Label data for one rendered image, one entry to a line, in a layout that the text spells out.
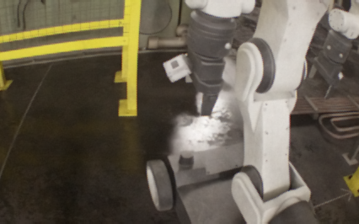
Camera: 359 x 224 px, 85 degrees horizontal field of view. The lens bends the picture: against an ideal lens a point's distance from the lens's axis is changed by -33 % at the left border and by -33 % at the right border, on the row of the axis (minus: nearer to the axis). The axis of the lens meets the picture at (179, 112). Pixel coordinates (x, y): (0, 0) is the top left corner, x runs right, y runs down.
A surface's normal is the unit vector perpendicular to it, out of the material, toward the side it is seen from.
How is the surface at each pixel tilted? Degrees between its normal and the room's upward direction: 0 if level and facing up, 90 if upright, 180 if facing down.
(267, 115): 60
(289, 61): 86
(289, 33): 100
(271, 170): 46
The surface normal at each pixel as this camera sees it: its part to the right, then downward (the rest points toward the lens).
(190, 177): 0.26, -0.19
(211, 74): 0.27, 0.71
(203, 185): 0.07, -0.82
